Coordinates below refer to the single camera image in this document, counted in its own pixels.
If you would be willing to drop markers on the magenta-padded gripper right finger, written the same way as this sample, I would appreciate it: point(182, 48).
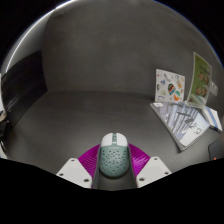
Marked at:
point(141, 163)

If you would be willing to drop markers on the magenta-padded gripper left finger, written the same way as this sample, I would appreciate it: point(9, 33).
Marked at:
point(87, 161)

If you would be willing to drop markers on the green and white computer mouse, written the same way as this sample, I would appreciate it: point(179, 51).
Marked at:
point(114, 156)

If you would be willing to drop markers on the striped cover book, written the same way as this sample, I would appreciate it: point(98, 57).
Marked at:
point(183, 125)

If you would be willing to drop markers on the white sticker sheet card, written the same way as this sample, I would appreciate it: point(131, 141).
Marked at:
point(169, 86)

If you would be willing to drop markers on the green standing menu card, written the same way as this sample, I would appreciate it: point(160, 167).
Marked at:
point(200, 80)

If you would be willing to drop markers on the ceiling light strip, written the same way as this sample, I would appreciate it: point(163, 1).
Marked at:
point(33, 24)

